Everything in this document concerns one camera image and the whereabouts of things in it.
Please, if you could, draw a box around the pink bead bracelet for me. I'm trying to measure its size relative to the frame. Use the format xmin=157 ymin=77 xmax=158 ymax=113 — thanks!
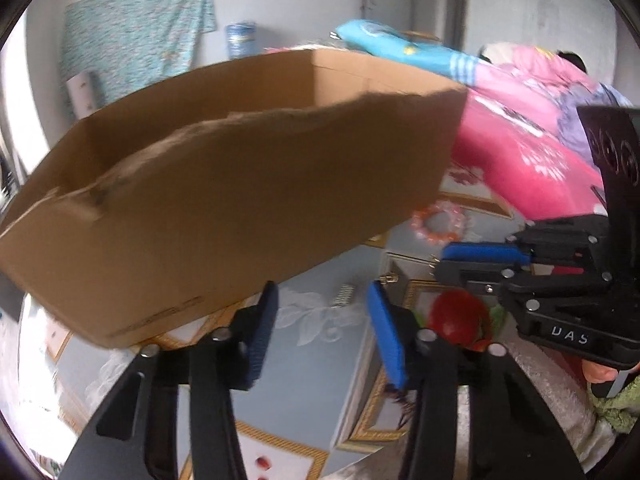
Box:
xmin=410 ymin=199 xmax=467 ymax=242

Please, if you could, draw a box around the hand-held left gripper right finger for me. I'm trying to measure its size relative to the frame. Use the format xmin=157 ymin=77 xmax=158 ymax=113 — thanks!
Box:
xmin=366 ymin=281 xmax=586 ymax=480

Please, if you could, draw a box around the person's right hand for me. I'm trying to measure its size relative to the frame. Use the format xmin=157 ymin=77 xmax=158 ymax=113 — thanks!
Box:
xmin=582 ymin=359 xmax=622 ymax=397

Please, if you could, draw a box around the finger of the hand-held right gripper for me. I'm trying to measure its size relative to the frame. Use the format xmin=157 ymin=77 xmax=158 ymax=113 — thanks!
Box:
xmin=433 ymin=259 xmax=609 ymax=295
xmin=443 ymin=214 xmax=609 ymax=264

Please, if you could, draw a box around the pink floral blanket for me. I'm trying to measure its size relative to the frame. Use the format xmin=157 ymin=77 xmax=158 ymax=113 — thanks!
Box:
xmin=439 ymin=44 xmax=622 ymax=222

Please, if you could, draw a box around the pink rolled mat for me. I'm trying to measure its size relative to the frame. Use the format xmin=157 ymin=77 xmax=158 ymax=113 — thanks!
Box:
xmin=67 ymin=70 xmax=99 ymax=121

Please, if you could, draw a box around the teal floral wall cloth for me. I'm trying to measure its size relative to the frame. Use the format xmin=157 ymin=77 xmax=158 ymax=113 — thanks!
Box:
xmin=59 ymin=0 xmax=219 ymax=94

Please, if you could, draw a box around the blue striped pillow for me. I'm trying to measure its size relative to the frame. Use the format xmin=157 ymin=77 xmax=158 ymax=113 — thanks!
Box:
xmin=333 ymin=18 xmax=494 ymax=84

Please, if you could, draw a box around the small dark brown trinket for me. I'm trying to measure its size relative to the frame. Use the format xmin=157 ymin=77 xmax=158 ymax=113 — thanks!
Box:
xmin=382 ymin=384 xmax=416 ymax=429

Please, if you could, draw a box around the fruit print tablecloth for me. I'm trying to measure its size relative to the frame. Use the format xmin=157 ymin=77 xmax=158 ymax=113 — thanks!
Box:
xmin=20 ymin=160 xmax=601 ymax=480

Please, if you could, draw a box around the white fleece clothing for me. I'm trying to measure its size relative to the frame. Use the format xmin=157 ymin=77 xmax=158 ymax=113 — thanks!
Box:
xmin=500 ymin=345 xmax=617 ymax=477

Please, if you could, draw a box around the brown cardboard box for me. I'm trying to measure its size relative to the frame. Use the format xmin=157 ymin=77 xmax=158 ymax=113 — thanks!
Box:
xmin=0 ymin=49 xmax=469 ymax=350

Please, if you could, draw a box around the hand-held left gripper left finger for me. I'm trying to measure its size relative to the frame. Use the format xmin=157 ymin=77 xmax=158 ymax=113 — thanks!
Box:
xmin=59 ymin=280 xmax=279 ymax=480

